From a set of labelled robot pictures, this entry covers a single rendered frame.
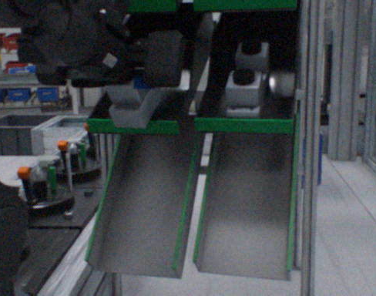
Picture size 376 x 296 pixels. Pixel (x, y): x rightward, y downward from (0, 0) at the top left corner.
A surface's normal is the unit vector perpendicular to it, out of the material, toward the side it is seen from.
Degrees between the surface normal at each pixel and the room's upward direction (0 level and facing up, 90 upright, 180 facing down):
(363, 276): 0
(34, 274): 0
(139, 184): 45
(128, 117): 122
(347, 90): 90
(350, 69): 90
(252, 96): 115
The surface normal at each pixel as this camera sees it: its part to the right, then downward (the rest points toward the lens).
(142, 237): -0.19, -0.54
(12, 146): -0.08, 0.22
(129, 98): -0.30, 0.70
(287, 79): -0.13, -0.79
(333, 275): -0.02, -0.98
